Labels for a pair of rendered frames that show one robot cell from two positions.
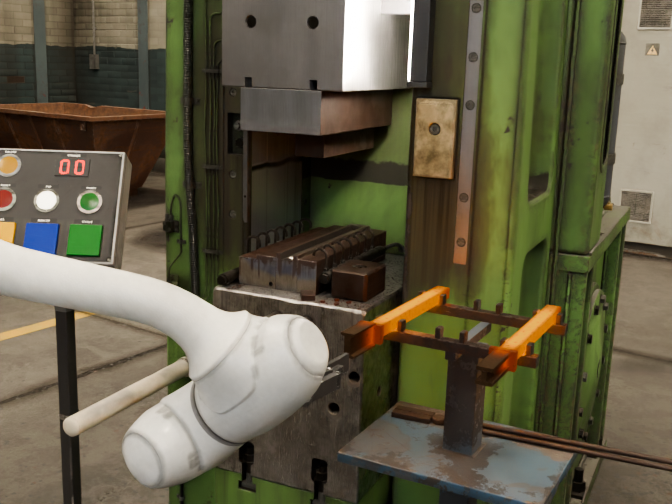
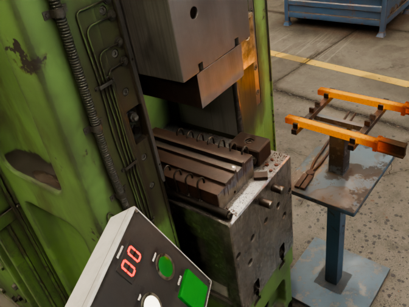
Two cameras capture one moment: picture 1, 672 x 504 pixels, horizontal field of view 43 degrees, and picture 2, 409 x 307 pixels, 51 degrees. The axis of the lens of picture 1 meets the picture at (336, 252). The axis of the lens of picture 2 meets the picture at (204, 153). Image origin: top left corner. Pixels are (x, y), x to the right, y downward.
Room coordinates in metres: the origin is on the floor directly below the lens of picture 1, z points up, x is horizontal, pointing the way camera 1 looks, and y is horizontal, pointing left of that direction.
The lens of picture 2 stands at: (1.66, 1.13, 1.79)
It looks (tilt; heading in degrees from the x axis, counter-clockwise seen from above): 35 degrees down; 287
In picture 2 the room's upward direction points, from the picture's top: 10 degrees counter-clockwise
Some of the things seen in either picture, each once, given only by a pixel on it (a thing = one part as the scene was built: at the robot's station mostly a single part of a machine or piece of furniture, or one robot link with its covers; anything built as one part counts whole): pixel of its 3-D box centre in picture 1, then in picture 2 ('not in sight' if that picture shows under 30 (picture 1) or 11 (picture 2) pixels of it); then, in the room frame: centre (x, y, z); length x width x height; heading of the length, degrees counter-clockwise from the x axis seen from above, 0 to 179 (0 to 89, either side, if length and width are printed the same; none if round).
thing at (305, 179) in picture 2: (535, 438); (328, 145); (1.59, -0.41, 0.70); 0.60 x 0.04 x 0.01; 67
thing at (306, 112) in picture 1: (321, 107); (162, 64); (2.08, 0.05, 1.32); 0.42 x 0.20 x 0.10; 155
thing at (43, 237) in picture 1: (41, 239); not in sight; (1.92, 0.68, 1.01); 0.07 x 0.05 x 0.07; 90
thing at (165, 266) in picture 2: (89, 201); (165, 266); (1.96, 0.58, 1.09); 0.05 x 0.03 x 0.04; 65
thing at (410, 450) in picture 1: (461, 450); (338, 171); (1.56, -0.26, 0.69); 0.40 x 0.30 x 0.02; 62
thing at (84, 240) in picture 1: (85, 240); (192, 292); (1.92, 0.58, 1.01); 0.07 x 0.05 x 0.07; 90
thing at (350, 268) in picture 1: (359, 280); (249, 148); (1.87, -0.05, 0.95); 0.12 x 0.08 x 0.06; 155
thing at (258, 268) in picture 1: (317, 253); (184, 163); (2.08, 0.05, 0.96); 0.42 x 0.20 x 0.09; 155
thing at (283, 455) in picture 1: (335, 357); (202, 210); (2.06, -0.01, 0.69); 0.56 x 0.38 x 0.45; 155
